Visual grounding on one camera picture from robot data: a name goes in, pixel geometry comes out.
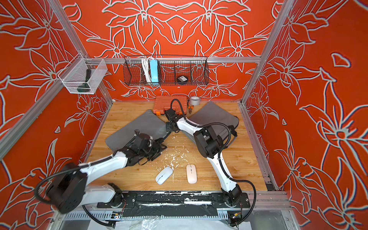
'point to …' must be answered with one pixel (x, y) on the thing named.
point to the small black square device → (182, 78)
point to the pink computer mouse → (191, 174)
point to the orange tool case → (163, 103)
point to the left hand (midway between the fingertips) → (166, 149)
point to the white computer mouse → (164, 175)
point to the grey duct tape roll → (195, 100)
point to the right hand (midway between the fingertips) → (170, 126)
